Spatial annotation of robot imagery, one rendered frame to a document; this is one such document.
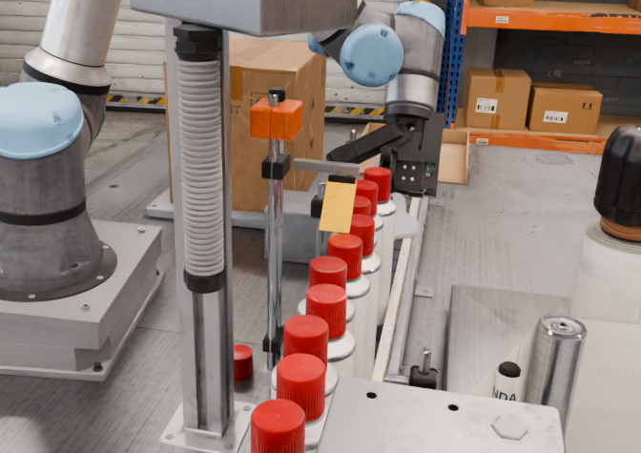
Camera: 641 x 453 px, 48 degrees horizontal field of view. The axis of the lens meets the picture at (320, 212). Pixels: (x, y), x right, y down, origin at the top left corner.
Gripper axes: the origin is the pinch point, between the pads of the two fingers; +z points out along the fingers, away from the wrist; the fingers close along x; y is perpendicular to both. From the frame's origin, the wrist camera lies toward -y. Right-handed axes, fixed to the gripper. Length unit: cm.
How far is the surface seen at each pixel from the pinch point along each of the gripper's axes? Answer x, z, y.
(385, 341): -16.6, 11.7, 3.6
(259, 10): -56, -10, -5
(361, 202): -25.6, -2.7, -0.1
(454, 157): 73, -30, 10
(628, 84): 413, -168, 126
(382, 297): -9.8, 6.7, 2.2
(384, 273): -11.5, 3.7, 2.2
